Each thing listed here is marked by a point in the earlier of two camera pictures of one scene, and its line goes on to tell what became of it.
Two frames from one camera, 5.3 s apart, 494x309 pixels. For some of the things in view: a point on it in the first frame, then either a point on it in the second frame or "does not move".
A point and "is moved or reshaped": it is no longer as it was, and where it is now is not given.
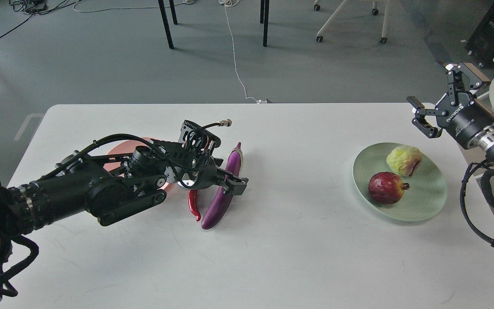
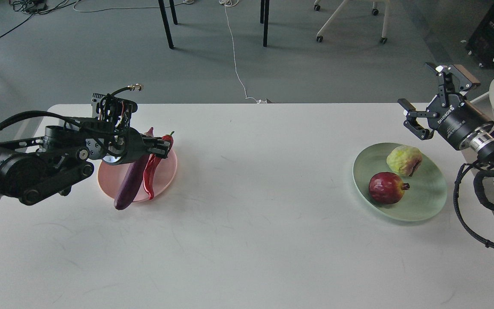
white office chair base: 335,15 does not move
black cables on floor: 34,7 does not move
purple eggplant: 216,211 is moved or reshaped
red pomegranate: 387,188 does not move
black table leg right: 264,4 does not move
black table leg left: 165,19 does not move
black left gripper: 205,178 -> 137,145
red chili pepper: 193,203 is moved or reshaped
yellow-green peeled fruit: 404,159 does not move
